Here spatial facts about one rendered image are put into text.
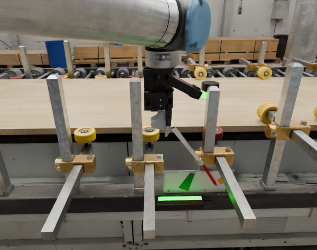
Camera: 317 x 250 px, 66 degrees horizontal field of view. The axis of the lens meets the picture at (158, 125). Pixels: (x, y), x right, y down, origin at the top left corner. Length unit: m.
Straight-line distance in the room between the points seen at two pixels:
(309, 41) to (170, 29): 4.33
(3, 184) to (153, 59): 0.73
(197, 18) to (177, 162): 0.81
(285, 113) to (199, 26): 0.54
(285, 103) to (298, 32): 3.82
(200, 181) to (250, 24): 8.02
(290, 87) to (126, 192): 0.68
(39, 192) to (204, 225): 0.88
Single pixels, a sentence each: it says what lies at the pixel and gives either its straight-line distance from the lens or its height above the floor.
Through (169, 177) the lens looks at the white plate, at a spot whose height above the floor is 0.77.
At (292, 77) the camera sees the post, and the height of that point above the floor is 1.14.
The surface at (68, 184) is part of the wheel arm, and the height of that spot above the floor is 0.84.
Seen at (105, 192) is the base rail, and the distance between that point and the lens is 0.98.
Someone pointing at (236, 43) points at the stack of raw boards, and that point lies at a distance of 7.22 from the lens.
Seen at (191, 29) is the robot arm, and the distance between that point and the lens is 0.43.
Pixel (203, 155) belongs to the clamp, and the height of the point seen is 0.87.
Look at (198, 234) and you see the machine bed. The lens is 1.54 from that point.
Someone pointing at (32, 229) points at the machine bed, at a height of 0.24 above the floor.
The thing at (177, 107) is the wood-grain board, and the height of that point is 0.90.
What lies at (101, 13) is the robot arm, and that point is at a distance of 0.31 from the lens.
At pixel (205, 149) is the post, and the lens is 0.87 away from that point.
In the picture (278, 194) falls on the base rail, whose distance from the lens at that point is 1.06.
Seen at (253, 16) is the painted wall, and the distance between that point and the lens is 8.79.
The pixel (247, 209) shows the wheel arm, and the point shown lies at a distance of 0.70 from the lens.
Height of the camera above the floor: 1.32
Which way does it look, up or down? 25 degrees down
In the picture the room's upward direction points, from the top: straight up
